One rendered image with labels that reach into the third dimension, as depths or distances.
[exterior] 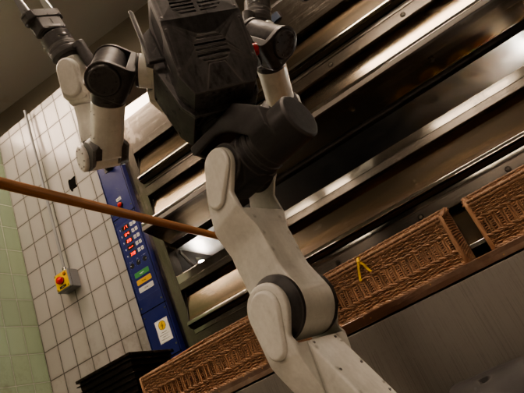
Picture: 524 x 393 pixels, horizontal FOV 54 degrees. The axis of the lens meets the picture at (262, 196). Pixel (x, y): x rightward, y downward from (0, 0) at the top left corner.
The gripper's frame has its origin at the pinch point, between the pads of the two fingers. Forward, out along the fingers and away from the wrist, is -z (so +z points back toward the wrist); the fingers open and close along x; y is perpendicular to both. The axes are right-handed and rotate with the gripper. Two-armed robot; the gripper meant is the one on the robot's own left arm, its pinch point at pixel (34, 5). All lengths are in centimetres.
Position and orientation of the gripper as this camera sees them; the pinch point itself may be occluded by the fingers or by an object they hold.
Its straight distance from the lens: 173.9
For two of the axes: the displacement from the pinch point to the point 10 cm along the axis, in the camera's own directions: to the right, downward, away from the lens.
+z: 5.5, 8.4, -0.2
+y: 6.4, -4.4, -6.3
